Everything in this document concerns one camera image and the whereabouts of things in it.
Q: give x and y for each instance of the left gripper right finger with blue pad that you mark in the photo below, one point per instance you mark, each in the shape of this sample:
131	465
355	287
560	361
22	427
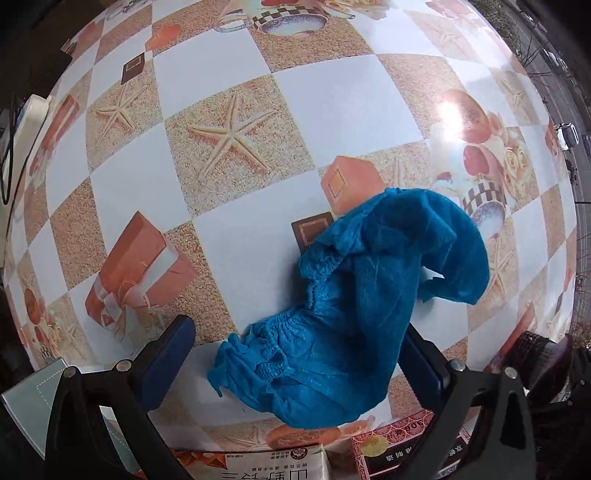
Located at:
502	443

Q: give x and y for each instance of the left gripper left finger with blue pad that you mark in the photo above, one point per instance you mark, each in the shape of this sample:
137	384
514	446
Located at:
133	388

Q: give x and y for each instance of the leopard print cloth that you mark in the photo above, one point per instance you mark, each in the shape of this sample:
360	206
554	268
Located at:
542	364

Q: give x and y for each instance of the blue nonwoven cap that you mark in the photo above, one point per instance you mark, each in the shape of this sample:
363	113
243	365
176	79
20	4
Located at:
330	357

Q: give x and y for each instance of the white storage box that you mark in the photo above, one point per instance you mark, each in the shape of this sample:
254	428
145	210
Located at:
37	405

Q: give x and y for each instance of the floral tissue pack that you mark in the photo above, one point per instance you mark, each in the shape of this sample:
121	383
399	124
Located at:
301	463

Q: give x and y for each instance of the patterned tablecloth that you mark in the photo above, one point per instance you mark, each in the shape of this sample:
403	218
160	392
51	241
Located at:
193	149

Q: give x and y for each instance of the white power strip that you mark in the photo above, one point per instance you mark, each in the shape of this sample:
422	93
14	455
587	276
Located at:
25	121

